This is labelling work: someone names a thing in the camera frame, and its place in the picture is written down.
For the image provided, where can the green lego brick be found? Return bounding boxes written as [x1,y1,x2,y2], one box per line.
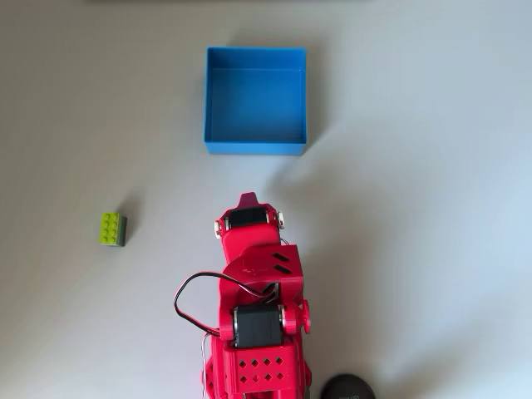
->
[98,212,128,248]

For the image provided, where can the blue box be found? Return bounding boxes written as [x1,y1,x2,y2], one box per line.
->
[202,46,308,156]

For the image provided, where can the black gooseneck lamp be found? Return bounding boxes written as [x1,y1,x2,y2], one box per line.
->
[318,373,377,399]

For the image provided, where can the black red forearm wire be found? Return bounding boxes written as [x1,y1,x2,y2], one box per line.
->
[173,271,278,338]

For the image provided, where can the thin upper arm wire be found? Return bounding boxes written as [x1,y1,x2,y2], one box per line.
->
[200,332,211,394]

